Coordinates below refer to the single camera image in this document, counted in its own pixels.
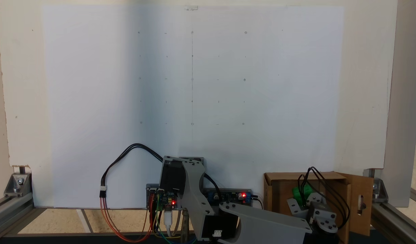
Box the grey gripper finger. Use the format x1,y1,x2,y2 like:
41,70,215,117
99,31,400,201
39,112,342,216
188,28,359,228
307,192,327,208
287,197,310,218

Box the green dice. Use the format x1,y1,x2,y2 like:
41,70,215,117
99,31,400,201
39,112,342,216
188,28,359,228
292,184,315,208

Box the brown cardboard box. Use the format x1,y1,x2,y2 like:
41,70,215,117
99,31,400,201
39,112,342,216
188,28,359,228
264,171,374,244

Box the circuit board with blue terminal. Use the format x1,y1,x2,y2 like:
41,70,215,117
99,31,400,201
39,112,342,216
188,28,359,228
204,189,253,207

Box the small motor driver circuit board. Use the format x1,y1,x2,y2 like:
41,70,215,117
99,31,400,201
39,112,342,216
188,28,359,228
146,184,178,211

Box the black arm wire bundle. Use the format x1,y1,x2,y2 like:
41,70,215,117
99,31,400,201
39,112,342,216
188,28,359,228
298,166,351,231
203,173,226,204

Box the metal corner bracket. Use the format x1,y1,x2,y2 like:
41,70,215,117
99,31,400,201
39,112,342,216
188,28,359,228
373,178,388,201
4,172,33,198

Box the aluminium frame rail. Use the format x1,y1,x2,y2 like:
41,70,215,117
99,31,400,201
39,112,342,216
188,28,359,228
370,188,416,244
0,193,35,238

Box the white usb cable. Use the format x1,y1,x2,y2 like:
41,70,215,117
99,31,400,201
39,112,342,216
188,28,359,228
163,209,175,236

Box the yellow jumper wire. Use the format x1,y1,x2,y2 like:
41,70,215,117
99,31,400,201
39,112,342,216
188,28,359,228
153,203,182,240

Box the green jumper wire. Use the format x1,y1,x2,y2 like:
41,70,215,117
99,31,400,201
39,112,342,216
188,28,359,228
156,203,173,244

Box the long black cable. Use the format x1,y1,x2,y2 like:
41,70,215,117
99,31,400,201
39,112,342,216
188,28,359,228
100,143,164,199

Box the orange and red wires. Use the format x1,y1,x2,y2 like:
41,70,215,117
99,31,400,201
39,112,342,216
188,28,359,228
100,193,156,243

